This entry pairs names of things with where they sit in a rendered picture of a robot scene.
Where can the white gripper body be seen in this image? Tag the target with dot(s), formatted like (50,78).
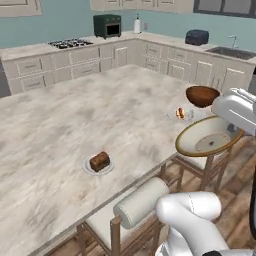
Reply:
(231,128)

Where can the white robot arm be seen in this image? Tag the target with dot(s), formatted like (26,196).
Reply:
(191,220)

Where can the large white gold-rimmed bowl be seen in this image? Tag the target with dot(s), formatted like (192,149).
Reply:
(203,141)

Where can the small brown bowl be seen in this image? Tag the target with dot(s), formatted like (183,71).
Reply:
(201,96)

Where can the clear appetizer plate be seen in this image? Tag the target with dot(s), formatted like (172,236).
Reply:
(171,115)

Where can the brown cooked food loaf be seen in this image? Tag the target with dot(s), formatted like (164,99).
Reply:
(99,161)

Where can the grey plate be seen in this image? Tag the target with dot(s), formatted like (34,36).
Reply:
(87,166)

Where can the wooden stool with white cushion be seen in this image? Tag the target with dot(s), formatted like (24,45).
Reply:
(140,205)
(200,162)

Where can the grey sink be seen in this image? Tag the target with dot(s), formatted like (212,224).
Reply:
(231,52)

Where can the beige base cupboard run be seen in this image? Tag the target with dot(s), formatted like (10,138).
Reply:
(73,65)
(186,65)

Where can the silver tap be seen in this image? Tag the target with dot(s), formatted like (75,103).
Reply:
(234,41)

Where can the dark blue toaster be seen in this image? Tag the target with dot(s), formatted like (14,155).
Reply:
(196,37)

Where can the dark framed window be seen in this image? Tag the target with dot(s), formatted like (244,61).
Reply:
(226,6)

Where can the white paper towel roll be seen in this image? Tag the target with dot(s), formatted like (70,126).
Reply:
(137,25)

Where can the dark green toaster oven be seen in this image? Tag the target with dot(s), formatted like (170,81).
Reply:
(106,26)

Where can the black hob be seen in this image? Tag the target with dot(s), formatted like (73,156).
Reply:
(70,43)

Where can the dark grey appliance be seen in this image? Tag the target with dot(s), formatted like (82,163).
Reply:
(3,81)

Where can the white wall socket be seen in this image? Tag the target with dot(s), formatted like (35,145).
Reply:
(146,26)

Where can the beige wall cupboard run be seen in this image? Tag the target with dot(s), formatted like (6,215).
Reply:
(140,4)

